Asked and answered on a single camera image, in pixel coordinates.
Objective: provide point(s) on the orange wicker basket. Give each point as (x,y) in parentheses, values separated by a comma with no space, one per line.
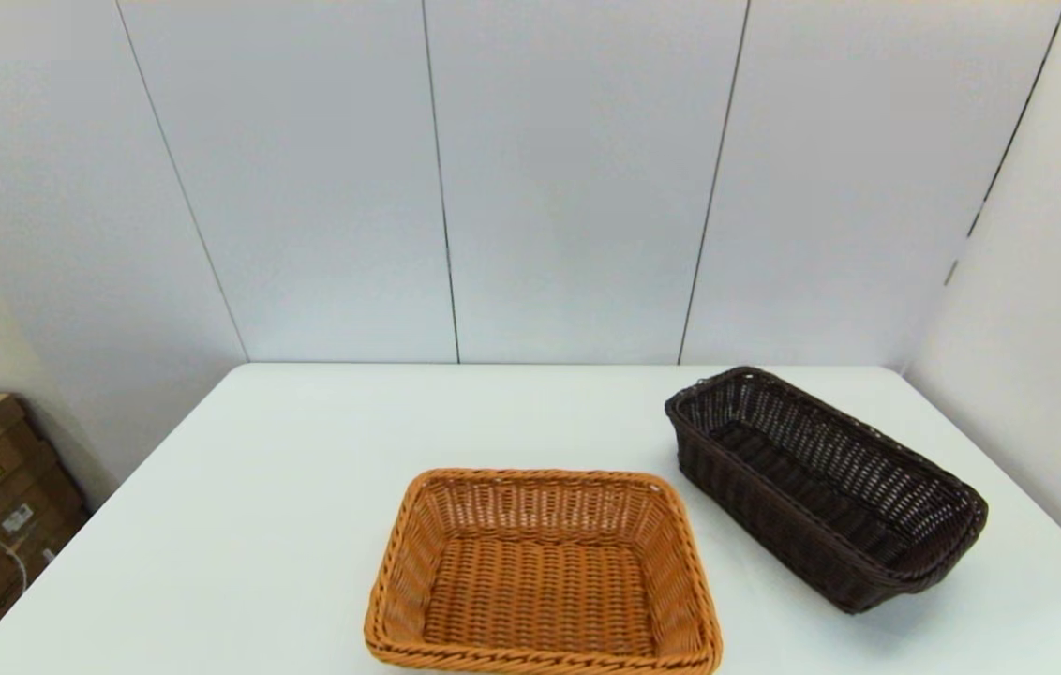
(540,591)

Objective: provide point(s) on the dark brown wicker basket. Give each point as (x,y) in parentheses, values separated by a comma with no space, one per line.
(821,487)

